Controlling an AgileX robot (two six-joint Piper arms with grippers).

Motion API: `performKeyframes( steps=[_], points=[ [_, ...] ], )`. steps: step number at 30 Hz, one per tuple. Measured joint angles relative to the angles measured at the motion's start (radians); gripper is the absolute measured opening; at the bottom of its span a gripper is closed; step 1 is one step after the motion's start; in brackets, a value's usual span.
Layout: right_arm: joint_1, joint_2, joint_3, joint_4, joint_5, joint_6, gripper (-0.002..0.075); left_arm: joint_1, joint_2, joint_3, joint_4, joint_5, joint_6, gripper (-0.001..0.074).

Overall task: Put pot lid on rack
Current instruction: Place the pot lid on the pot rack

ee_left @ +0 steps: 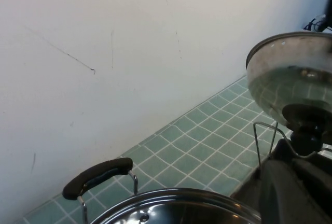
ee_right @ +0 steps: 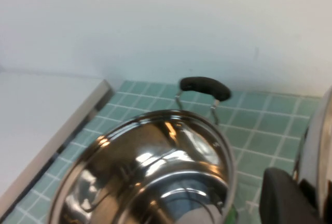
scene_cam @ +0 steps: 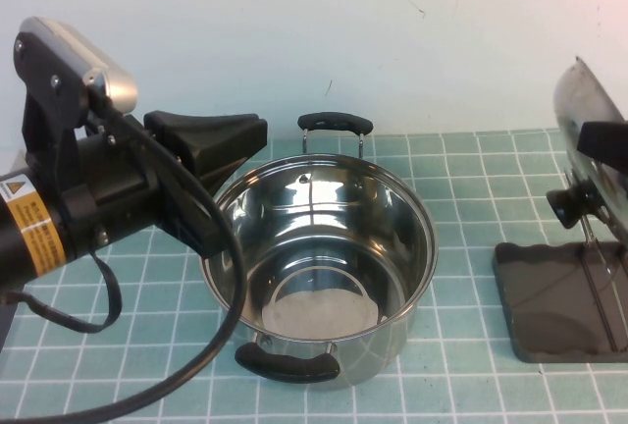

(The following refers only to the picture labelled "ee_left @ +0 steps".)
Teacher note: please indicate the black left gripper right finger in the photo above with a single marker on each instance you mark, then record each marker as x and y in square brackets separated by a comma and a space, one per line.
[316, 190]

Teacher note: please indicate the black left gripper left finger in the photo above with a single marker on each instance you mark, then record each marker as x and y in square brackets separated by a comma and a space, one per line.
[280, 195]

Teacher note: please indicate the stainless steel lid black knob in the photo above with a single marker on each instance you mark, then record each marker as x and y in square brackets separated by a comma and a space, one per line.
[272, 78]

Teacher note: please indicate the dark grey lid rack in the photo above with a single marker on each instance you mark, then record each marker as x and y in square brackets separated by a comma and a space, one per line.
[282, 149]

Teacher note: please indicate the teal checked tablecloth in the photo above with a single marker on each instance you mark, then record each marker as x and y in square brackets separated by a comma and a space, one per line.
[207, 143]

